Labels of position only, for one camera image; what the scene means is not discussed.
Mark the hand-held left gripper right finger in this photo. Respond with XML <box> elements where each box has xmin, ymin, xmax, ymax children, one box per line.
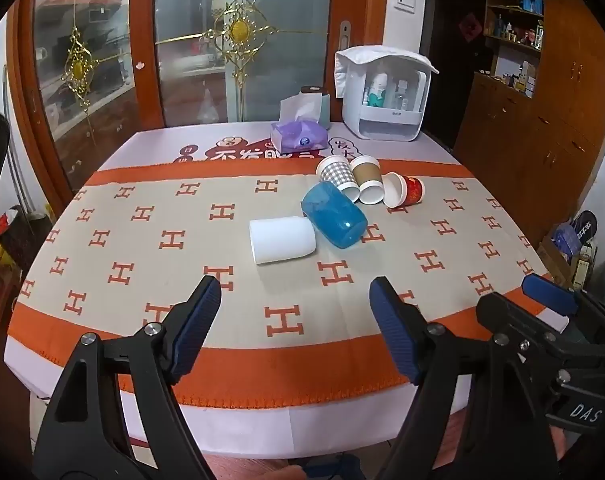
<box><xmin>369</xmin><ymin>276</ymin><xmax>558</xmax><ymax>480</ymax></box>

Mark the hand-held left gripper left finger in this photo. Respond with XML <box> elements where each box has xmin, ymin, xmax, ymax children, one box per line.
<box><xmin>32</xmin><ymin>275</ymin><xmax>223</xmax><ymax>480</ymax></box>

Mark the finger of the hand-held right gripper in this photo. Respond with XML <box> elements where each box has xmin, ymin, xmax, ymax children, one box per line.
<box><xmin>476</xmin><ymin>292</ymin><xmax>571</xmax><ymax>361</ymax></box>
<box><xmin>521</xmin><ymin>274</ymin><xmax>605</xmax><ymax>361</ymax></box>

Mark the white plastic cup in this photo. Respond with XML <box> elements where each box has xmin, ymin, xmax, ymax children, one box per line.
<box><xmin>248</xmin><ymin>215</ymin><xmax>317</xmax><ymax>265</ymax></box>

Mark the blue translucent plastic cup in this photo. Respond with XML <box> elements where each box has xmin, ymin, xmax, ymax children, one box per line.
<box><xmin>301</xmin><ymin>181</ymin><xmax>369</xmax><ymax>250</ymax></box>

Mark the red paper cup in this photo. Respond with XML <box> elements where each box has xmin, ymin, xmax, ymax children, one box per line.
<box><xmin>383</xmin><ymin>172</ymin><xmax>426</xmax><ymax>209</ymax></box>

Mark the brown paper cup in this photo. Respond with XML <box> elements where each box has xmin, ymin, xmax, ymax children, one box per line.
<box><xmin>350</xmin><ymin>155</ymin><xmax>385</xmax><ymax>205</ymax></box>

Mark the checkered paper cup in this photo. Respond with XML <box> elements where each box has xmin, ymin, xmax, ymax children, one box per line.
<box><xmin>316</xmin><ymin>155</ymin><xmax>360</xmax><ymax>203</ymax></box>

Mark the cardboard box with packets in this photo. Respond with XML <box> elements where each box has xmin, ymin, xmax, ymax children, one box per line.
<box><xmin>537</xmin><ymin>210</ymin><xmax>599</xmax><ymax>291</ymax></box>

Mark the orange patterned blanket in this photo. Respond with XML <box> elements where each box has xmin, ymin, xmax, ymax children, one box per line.
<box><xmin>4</xmin><ymin>162</ymin><xmax>571</xmax><ymax>408</ymax></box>

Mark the wooden cabinet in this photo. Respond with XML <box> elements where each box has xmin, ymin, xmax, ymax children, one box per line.
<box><xmin>453</xmin><ymin>0</ymin><xmax>605</xmax><ymax>248</ymax></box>

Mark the white cosmetics storage box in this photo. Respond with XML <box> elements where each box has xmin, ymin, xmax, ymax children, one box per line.
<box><xmin>335</xmin><ymin>46</ymin><xmax>439</xmax><ymax>141</ymax></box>

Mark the clear bottle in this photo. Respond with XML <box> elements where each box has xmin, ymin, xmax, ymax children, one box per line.
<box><xmin>391</xmin><ymin>79</ymin><xmax>412</xmax><ymax>110</ymax></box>

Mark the white bottle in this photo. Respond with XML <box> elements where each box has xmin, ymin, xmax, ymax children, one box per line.
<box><xmin>369</xmin><ymin>73</ymin><xmax>389</xmax><ymax>109</ymax></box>

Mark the row of small shelf bottles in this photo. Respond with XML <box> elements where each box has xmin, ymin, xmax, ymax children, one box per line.
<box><xmin>485</xmin><ymin>0</ymin><xmax>546</xmax><ymax>52</ymax></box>

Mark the red diamond door decoration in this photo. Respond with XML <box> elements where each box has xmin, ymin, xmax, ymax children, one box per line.
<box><xmin>457</xmin><ymin>14</ymin><xmax>485</xmax><ymax>43</ymax></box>

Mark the wooden framed glass door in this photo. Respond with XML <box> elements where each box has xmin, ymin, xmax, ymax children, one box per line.
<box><xmin>147</xmin><ymin>0</ymin><xmax>388</xmax><ymax>128</ymax></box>
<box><xmin>5</xmin><ymin>0</ymin><xmax>166</xmax><ymax>201</ymax></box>

